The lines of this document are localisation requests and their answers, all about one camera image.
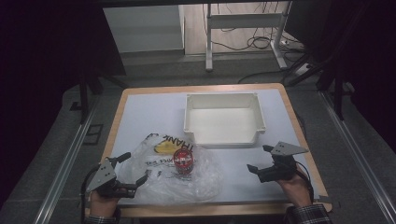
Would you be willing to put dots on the person's left hand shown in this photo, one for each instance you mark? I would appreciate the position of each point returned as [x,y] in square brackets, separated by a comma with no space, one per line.
[102,203]

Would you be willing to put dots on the red can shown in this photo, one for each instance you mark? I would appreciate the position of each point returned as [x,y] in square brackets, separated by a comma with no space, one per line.
[183,160]

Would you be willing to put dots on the white plastic bin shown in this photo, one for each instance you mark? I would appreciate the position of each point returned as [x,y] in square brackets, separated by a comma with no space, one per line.
[224,124]

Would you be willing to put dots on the wooden table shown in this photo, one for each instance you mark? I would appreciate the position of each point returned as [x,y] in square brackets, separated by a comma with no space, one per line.
[193,211]

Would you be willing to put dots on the white table mat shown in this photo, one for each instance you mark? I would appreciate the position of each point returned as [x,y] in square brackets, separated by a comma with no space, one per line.
[149,112]

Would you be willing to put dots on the white power strip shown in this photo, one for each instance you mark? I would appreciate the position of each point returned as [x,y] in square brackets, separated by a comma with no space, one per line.
[302,69]

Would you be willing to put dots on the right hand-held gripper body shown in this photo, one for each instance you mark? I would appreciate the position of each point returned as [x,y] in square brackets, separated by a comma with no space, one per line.
[280,169]

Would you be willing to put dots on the white panel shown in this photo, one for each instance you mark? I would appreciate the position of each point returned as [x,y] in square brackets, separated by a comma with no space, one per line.
[143,28]

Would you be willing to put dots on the clear printed plastic bag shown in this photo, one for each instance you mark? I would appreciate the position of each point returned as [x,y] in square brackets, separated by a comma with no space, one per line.
[168,189]

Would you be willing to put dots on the metal floor rail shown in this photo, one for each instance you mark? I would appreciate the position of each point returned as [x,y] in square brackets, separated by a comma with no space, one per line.
[65,171]
[358,152]

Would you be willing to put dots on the black metal stand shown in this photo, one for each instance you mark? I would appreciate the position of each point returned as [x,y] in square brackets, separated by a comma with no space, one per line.
[337,93]
[84,93]

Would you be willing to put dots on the white desk frame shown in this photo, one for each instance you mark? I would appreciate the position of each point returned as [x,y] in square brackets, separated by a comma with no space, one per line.
[243,21]

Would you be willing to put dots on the person's right hand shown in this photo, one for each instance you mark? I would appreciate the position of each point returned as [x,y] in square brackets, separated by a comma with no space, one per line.
[295,189]

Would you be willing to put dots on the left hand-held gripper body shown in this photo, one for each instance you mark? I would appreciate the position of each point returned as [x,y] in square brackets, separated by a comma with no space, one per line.
[106,177]

